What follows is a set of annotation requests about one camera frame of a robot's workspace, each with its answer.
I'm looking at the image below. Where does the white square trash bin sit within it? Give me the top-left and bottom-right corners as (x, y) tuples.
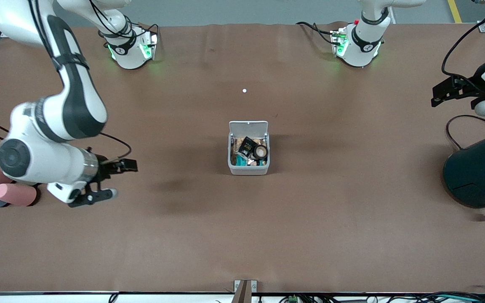
(228, 121), (270, 176)

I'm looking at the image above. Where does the black snack packet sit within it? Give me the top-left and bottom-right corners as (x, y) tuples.
(238, 136), (257, 157)

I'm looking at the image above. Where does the dark teal cylindrical bin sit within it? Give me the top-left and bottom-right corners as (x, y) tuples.
(443, 128), (485, 209)

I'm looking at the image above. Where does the brown table cover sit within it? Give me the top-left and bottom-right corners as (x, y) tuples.
(0, 21), (485, 295)

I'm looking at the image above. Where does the black cup rack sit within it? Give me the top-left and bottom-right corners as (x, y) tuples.
(0, 125), (11, 159)

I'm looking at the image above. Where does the metal base connector plate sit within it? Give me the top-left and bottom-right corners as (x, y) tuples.
(139, 29), (159, 61)
(330, 26), (349, 58)

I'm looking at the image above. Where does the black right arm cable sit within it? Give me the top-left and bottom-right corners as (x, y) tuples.
(27, 0), (133, 164)

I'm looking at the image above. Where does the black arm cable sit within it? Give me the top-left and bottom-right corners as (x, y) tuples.
(27, 0), (133, 164)
(441, 0), (485, 80)

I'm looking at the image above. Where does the black looped cable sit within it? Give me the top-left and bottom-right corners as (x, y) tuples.
(445, 114), (485, 150)

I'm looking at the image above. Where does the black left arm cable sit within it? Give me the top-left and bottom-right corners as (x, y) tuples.
(441, 0), (485, 80)

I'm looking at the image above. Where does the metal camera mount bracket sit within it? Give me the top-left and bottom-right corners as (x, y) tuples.
(232, 280), (258, 303)

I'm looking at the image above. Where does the teal floor cable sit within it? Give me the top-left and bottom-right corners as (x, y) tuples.
(434, 294), (483, 303)

